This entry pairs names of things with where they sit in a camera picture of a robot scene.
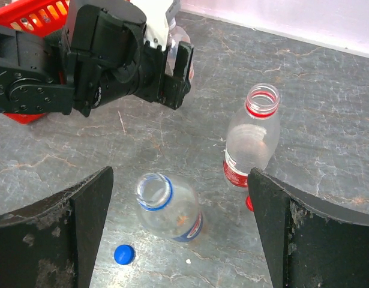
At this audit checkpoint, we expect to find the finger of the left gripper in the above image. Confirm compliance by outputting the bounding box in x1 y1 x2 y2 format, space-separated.
164 41 194 109

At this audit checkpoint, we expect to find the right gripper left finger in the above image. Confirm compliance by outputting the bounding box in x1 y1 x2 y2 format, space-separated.
0 166 113 287

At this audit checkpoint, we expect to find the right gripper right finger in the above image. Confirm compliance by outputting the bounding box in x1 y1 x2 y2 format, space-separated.
248 168 369 287

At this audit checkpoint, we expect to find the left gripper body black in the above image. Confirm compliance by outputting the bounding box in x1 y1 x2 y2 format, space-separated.
126 44 178 105

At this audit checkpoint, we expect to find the small clear water bottle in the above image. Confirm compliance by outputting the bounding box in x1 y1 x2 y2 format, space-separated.
165 17 196 82

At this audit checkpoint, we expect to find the blue bottle cap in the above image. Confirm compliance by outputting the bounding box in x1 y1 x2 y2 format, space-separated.
113 244 135 265

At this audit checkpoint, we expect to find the red bottle cap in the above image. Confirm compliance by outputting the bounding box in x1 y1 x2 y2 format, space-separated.
245 196 254 212

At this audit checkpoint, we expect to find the red label clear bottle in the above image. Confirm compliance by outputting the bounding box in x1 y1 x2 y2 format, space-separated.
223 83 281 192

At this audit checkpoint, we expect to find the blue label pepsi bottle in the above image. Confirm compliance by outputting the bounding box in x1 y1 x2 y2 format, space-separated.
135 172 204 243

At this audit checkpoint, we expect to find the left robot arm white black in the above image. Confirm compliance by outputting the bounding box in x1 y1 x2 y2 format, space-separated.
0 1 194 124

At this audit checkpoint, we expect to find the red plastic basket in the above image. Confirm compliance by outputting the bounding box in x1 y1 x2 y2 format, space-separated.
0 1 74 124

